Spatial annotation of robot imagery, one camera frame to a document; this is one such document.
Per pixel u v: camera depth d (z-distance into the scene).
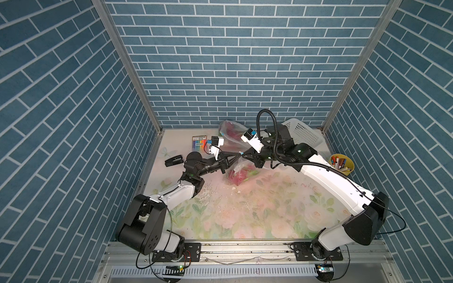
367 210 0.41
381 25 0.75
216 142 0.68
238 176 0.83
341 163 0.90
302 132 1.12
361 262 0.75
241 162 0.77
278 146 0.56
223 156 0.69
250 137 0.62
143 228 0.43
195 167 0.61
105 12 0.71
